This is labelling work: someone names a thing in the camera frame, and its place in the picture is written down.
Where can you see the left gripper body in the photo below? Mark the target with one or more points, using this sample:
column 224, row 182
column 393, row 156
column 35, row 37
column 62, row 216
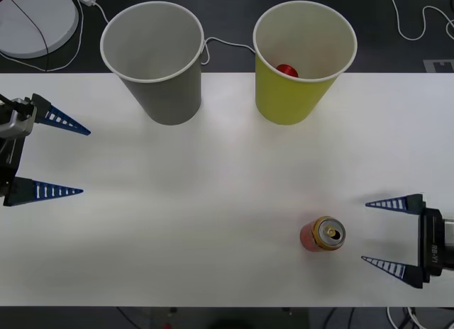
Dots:
column 9, row 159

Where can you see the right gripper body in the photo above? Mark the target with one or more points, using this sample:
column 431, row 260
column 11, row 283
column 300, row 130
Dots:
column 432, row 244

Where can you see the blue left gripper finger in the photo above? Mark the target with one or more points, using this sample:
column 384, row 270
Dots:
column 60, row 117
column 32, row 192

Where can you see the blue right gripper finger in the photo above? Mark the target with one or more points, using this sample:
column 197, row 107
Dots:
column 397, row 203
column 393, row 268

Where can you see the red and gold drink can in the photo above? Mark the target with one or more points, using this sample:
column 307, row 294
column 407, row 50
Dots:
column 324, row 235

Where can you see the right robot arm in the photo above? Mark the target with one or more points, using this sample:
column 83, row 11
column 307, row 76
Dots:
column 448, row 242

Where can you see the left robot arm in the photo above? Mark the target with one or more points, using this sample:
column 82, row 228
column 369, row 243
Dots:
column 17, row 125

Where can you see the round white disc base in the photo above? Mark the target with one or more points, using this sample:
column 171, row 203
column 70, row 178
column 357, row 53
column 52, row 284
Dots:
column 32, row 24

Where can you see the grey plastic bin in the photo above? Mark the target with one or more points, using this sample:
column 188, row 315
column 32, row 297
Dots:
column 159, row 52

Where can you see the grey floor plate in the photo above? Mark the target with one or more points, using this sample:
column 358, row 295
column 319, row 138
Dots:
column 440, row 65

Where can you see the yellow-green plastic bin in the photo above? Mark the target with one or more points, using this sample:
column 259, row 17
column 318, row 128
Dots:
column 283, row 102

